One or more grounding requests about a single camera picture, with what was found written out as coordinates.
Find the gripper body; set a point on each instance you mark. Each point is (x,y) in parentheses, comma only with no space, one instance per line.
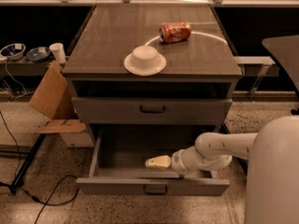
(177,160)

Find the grey drawer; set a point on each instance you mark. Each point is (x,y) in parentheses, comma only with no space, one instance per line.
(118,164)
(154,111)

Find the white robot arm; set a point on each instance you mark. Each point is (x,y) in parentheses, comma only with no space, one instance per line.
(272,190)

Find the grey top drawer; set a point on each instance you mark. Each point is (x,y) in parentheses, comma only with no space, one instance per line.
(154,111)

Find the grey drawer cabinet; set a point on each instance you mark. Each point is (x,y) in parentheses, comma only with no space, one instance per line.
(201,67)

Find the white upturned bowl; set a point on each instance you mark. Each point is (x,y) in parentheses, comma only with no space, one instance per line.
(145,61)

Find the brown cardboard box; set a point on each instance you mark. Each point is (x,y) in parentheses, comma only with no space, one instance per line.
(53,99)

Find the red soda can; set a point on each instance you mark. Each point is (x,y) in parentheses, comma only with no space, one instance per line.
(175,32)

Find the white paper cup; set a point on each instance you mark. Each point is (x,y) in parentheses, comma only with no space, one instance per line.
(57,50)

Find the blue bowl right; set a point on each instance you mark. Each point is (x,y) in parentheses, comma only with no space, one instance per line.
(38,55)

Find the blue bowl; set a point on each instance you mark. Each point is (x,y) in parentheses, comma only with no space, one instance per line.
(13,52)
(38,55)

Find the blue bowl left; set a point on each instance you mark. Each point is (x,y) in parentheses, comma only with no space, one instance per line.
(13,52)

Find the black left frame leg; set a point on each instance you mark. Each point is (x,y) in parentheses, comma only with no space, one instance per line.
(18,180)

